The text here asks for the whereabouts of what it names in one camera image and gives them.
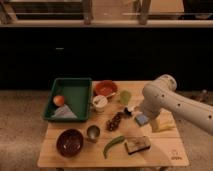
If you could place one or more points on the red bowl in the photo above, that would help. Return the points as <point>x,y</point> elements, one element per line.
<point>105,88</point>

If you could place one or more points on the brown block sponge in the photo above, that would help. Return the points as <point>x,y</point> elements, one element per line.
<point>137,144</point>

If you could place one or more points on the clear plastic bag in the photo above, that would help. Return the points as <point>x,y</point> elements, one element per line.
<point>64,112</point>

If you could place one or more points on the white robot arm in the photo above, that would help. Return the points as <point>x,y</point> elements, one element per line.
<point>161,93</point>

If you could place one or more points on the dark grapes bunch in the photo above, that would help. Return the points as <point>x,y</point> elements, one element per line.
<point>113,124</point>

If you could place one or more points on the dark brown bowl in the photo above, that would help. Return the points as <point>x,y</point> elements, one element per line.
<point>69,143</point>

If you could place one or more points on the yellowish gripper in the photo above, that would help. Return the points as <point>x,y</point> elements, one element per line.
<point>155,125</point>

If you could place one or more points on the blue sponge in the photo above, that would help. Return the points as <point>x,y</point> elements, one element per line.
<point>141,119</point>

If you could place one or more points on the green plastic cup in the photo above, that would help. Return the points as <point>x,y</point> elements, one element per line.
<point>125,97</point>

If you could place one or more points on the green chili pepper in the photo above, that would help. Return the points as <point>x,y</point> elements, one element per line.
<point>113,142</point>

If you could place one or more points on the green plastic tray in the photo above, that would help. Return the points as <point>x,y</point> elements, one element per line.
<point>77,94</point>

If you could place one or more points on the metal cup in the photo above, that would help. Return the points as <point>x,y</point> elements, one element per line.
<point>93,133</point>

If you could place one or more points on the red apple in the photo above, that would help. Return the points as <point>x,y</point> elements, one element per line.
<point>59,100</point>

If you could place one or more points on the white cup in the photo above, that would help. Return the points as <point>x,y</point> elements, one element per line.
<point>99,102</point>

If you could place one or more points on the yellow banana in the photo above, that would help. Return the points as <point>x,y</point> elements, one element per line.
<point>165,127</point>

